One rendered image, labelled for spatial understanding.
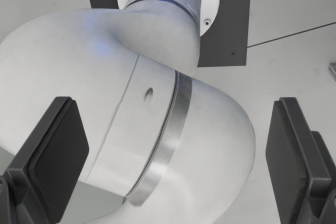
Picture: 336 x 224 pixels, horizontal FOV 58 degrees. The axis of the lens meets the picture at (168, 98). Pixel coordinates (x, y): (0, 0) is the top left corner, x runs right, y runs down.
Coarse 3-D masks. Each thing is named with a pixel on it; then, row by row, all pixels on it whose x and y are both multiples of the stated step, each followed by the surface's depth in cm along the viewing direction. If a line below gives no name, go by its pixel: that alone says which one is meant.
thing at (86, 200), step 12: (0, 156) 195; (12, 156) 194; (0, 168) 186; (72, 192) 168; (84, 192) 168; (96, 192) 167; (108, 192) 167; (72, 204) 162; (84, 204) 161; (96, 204) 161; (108, 204) 161; (120, 204) 160; (72, 216) 156; (84, 216) 155; (96, 216) 155
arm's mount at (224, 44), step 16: (96, 0) 58; (112, 0) 58; (224, 0) 56; (240, 0) 56; (224, 16) 58; (240, 16) 57; (208, 32) 60; (224, 32) 60; (240, 32) 59; (208, 48) 62; (224, 48) 62; (240, 48) 61; (208, 64) 64; (224, 64) 64; (240, 64) 63
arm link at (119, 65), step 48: (144, 0) 37; (0, 48) 22; (48, 48) 21; (96, 48) 23; (144, 48) 32; (192, 48) 36; (0, 96) 20; (48, 96) 20; (96, 96) 21; (144, 96) 22; (0, 144) 23; (96, 144) 21; (144, 144) 21
